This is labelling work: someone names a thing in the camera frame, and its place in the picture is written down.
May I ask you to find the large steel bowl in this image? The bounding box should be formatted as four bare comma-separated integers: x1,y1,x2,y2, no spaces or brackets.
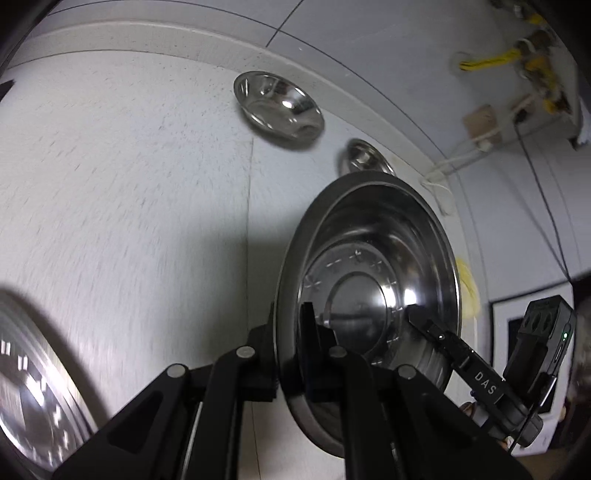
273,171,462,457

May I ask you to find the large steel plate with label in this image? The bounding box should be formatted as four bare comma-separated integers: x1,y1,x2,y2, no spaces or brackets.
1,291,97,479

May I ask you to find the medium steel bowl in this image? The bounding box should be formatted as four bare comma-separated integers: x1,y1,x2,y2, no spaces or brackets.
232,71,325,145

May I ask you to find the yellow cloth rag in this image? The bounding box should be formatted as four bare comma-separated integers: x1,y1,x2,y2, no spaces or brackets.
456,258,481,320

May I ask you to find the small steel bowl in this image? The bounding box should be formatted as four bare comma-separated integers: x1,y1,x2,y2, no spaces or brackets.
342,138,396,176

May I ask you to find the black thin cable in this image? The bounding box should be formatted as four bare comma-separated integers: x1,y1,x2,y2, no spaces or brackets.
512,108,574,282

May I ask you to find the white power cable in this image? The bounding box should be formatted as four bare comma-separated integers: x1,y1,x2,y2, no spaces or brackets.
420,91,546,216

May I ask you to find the beige wall socket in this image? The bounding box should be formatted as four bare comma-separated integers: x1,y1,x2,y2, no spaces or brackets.
462,104,502,144

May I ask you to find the yellow cable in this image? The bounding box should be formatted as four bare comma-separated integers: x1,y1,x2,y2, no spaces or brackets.
459,11,571,114

